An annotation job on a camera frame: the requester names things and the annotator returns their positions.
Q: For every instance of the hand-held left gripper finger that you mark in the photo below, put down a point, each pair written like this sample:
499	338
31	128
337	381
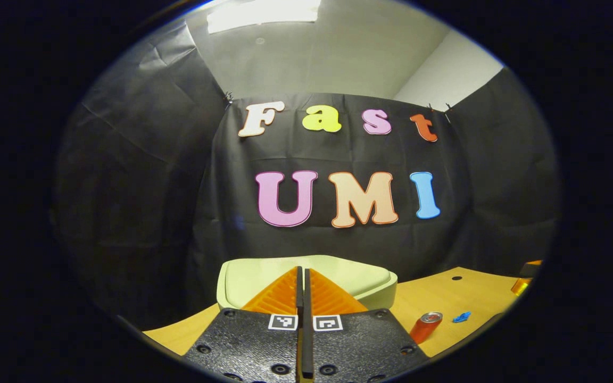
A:
299	290
307	298

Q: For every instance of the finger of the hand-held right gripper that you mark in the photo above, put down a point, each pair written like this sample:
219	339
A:
521	286
531	268

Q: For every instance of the green desktop garbage bin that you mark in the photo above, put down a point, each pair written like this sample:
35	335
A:
359	282

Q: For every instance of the blue paper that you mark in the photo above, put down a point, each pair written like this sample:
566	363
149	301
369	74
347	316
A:
461	317

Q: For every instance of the red pop can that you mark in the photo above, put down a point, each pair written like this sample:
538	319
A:
424	329

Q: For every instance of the wooden desktop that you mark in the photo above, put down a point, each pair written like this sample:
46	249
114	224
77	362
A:
434	295

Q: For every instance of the black backdrop cloth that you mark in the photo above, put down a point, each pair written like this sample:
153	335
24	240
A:
338	244

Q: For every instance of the ceiling light panel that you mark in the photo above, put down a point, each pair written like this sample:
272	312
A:
264	13

